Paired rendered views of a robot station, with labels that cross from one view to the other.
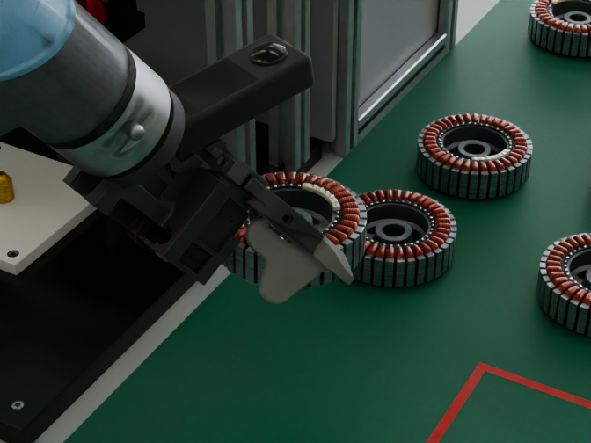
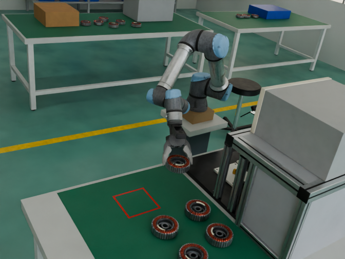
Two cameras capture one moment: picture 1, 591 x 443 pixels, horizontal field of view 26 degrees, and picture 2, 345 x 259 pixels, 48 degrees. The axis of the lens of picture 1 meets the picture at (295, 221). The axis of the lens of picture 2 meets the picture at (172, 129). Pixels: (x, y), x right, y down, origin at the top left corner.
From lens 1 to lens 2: 1.96 m
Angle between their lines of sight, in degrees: 91
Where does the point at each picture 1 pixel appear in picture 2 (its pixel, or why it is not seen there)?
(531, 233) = (190, 234)
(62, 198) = (230, 178)
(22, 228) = not seen: hidden behind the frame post
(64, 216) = not seen: hidden behind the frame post
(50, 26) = (167, 96)
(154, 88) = (170, 115)
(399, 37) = (264, 233)
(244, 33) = (223, 164)
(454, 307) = (176, 212)
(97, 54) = (168, 104)
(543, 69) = not seen: outside the picture
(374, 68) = (253, 225)
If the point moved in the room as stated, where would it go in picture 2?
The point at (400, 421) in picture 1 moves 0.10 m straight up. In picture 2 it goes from (155, 193) to (157, 176)
